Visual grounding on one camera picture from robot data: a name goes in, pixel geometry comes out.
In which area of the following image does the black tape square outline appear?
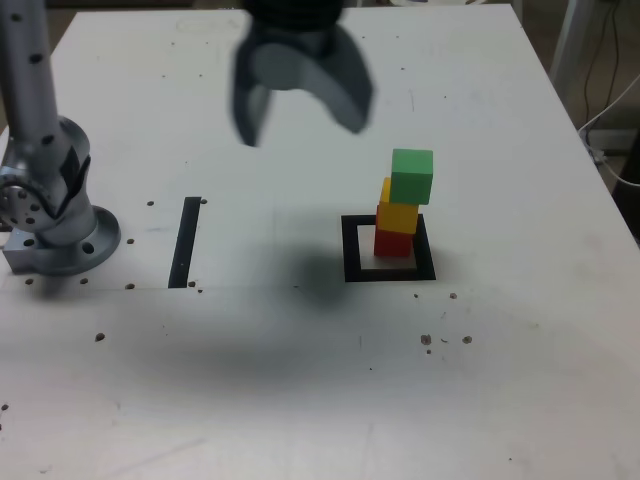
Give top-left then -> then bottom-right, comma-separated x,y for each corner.
340,213 -> 437,283

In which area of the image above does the yellow cube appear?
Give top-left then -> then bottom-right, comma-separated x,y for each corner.
375,176 -> 419,235

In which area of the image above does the black tape strip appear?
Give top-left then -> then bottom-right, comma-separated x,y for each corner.
167,196 -> 203,290

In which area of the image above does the white cable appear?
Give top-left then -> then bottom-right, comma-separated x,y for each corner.
578,74 -> 640,187

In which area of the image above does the thin black cable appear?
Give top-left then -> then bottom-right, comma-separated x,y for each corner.
583,0 -> 617,129
607,0 -> 624,111

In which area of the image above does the green cube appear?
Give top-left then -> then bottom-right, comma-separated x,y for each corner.
389,148 -> 435,206

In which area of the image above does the red cube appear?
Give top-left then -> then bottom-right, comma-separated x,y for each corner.
373,227 -> 414,259

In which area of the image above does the white frame leg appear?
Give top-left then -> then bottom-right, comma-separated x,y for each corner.
549,0 -> 586,89

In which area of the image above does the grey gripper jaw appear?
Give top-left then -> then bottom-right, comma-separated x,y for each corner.
228,22 -> 275,149
250,24 -> 377,136

